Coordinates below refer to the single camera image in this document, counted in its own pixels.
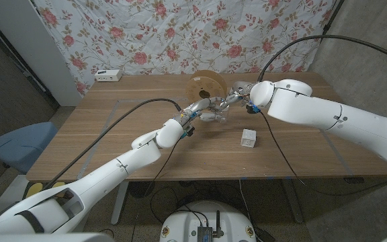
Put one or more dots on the white board with yellow patches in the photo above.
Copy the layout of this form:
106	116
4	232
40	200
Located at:
34	190

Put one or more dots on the black electronics module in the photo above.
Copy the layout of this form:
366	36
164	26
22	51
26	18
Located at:
205	233

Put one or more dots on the black round floor disc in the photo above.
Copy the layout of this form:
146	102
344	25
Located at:
139	190

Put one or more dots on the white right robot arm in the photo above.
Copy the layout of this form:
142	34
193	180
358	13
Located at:
331	114

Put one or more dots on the white cube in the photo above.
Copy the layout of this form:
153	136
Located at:
249	138

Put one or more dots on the white wall panel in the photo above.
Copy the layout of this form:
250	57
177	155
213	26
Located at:
29	43

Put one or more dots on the white power strip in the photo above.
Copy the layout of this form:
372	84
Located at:
107	75

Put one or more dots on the blue padded stool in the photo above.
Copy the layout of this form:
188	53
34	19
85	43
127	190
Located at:
25	144

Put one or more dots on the white table leg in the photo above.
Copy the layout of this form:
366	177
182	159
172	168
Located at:
119	208

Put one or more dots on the floral backdrop cloth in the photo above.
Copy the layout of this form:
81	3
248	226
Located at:
186	33

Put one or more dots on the clear medicine bottle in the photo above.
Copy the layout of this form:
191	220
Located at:
225	117

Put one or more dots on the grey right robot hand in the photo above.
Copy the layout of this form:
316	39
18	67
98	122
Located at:
240	90

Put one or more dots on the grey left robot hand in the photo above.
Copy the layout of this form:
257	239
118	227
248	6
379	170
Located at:
198	107

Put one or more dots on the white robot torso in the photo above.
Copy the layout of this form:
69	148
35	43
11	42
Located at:
186	222

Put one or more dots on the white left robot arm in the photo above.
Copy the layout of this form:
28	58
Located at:
113	174

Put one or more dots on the grey table leg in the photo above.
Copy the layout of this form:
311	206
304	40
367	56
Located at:
292	201

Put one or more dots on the black backdrop stand pole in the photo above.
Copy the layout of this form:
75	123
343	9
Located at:
331	20

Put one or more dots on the cardboard filament reel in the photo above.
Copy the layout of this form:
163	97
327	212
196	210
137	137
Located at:
197	89

